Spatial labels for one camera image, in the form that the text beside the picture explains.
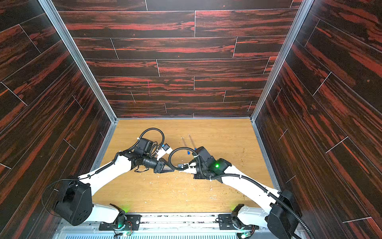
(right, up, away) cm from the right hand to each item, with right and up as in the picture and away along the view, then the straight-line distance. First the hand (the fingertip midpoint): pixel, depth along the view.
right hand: (195, 162), depth 81 cm
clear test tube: (-8, +1, -15) cm, 17 cm away
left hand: (-12, -3, -5) cm, 13 cm away
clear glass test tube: (-3, +9, +24) cm, 25 cm away
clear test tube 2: (-8, +12, +27) cm, 30 cm away
